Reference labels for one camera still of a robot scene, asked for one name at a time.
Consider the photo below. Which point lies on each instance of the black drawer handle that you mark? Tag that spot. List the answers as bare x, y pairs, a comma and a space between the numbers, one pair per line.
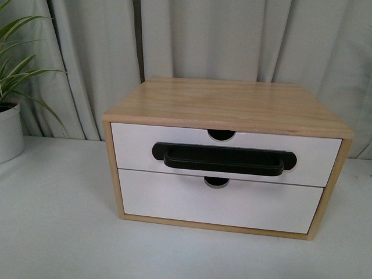
224, 159

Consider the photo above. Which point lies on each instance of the white drawer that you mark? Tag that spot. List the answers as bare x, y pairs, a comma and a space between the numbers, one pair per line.
276, 207
315, 156

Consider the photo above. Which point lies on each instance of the wooden two-drawer cabinet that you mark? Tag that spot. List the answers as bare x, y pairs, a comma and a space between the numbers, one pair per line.
224, 108

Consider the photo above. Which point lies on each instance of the grey curtain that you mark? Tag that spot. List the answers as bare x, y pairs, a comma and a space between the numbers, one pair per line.
98, 51

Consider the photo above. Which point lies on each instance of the white plant pot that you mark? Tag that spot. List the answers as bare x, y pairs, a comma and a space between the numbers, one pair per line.
12, 142

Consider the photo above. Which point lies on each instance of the green spider plant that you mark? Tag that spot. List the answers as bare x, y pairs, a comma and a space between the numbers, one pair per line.
32, 70

